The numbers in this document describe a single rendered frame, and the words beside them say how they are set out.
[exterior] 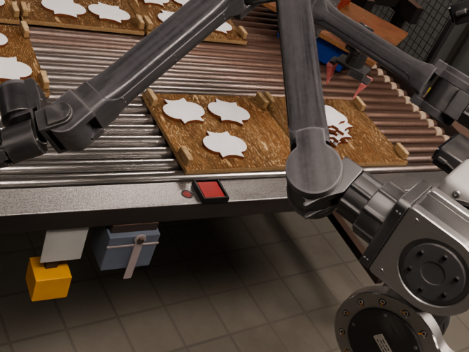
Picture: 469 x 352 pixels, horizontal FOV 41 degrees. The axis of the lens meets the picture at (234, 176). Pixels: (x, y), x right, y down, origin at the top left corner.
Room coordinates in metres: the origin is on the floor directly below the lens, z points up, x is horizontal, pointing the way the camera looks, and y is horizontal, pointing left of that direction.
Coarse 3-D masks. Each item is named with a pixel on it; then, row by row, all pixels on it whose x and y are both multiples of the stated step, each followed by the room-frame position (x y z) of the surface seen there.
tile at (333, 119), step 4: (328, 108) 1.85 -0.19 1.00; (332, 108) 1.86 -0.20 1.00; (328, 112) 1.82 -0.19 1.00; (332, 112) 1.83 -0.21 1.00; (336, 112) 1.84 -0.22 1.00; (328, 116) 1.80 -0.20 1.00; (332, 116) 1.81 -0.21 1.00; (336, 116) 1.82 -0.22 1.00; (328, 120) 1.77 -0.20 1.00; (332, 120) 1.78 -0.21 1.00; (336, 120) 1.79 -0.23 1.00; (340, 120) 1.80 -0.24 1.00; (344, 120) 1.81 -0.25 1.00; (328, 124) 1.74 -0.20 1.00; (332, 124) 1.76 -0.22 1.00; (336, 124) 1.77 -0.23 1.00; (328, 128) 1.74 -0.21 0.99; (332, 128) 1.76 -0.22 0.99; (336, 128) 1.75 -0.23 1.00
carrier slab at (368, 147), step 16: (272, 112) 1.80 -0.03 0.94; (352, 112) 2.03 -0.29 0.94; (352, 128) 1.92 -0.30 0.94; (368, 128) 1.97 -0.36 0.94; (352, 144) 1.82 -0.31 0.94; (368, 144) 1.86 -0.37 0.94; (384, 144) 1.91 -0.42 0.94; (352, 160) 1.72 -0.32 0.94; (368, 160) 1.76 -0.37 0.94; (384, 160) 1.80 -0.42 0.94; (400, 160) 1.85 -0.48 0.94
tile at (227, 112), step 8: (216, 104) 1.68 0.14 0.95; (224, 104) 1.70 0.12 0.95; (232, 104) 1.72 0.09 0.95; (216, 112) 1.64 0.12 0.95; (224, 112) 1.66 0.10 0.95; (232, 112) 1.68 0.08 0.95; (240, 112) 1.70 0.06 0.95; (224, 120) 1.62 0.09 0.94; (232, 120) 1.64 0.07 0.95; (240, 120) 1.65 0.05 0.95
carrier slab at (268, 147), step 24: (144, 96) 1.58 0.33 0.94; (168, 96) 1.63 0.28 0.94; (192, 96) 1.69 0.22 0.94; (216, 96) 1.75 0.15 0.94; (240, 96) 1.81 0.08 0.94; (168, 120) 1.51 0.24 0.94; (216, 120) 1.62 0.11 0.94; (264, 120) 1.73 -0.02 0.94; (168, 144) 1.42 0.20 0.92; (192, 144) 1.45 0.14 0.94; (264, 144) 1.60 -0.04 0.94; (288, 144) 1.66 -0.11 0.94; (192, 168) 1.34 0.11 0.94; (216, 168) 1.39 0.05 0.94; (240, 168) 1.44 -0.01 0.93; (264, 168) 1.49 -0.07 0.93
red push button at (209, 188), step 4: (200, 184) 1.30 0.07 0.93; (204, 184) 1.31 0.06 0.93; (208, 184) 1.32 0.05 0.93; (212, 184) 1.32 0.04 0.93; (216, 184) 1.33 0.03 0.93; (200, 188) 1.29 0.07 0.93; (204, 188) 1.30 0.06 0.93; (208, 188) 1.30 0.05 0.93; (212, 188) 1.31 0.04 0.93; (216, 188) 1.32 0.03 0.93; (220, 188) 1.32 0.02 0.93; (204, 192) 1.28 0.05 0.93; (208, 192) 1.29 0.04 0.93; (212, 192) 1.29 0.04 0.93; (216, 192) 1.30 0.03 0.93; (220, 192) 1.31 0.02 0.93; (204, 196) 1.27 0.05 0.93; (208, 196) 1.27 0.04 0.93; (212, 196) 1.28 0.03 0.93; (216, 196) 1.28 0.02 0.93; (220, 196) 1.29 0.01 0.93
